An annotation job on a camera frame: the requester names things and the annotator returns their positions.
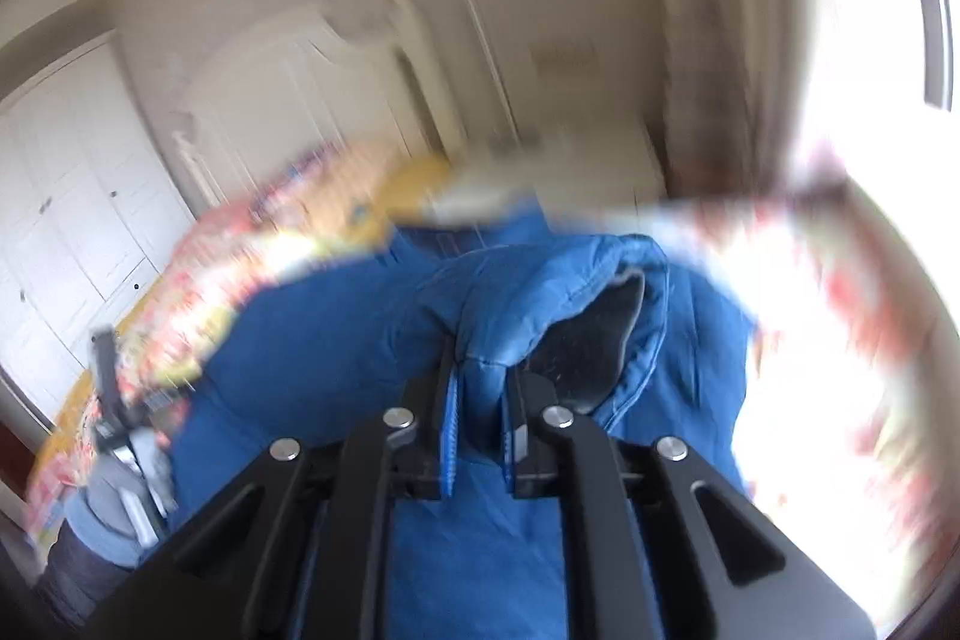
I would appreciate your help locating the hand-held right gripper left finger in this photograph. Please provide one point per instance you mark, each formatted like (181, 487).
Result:
(451, 434)

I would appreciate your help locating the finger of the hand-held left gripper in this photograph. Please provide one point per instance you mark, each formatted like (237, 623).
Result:
(105, 362)

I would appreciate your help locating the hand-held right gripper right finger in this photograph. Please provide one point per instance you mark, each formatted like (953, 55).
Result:
(514, 437)

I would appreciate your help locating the beige curtain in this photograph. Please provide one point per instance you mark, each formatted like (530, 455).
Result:
(712, 48)

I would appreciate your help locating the floral patchwork blanket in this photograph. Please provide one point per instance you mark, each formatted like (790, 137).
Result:
(225, 280)

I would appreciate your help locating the white wardrobe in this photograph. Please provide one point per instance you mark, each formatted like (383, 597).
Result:
(75, 197)

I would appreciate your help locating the white nightstand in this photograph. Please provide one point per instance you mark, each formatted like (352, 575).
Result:
(600, 168)

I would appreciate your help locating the window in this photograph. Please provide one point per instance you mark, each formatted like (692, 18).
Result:
(934, 10)

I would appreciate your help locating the blue padded jacket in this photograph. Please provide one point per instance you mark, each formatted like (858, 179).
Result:
(337, 347)

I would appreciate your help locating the white bed headboard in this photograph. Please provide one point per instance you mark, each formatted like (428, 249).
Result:
(285, 100)

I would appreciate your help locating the yellow bed sheet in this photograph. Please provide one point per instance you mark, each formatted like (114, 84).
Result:
(71, 430)

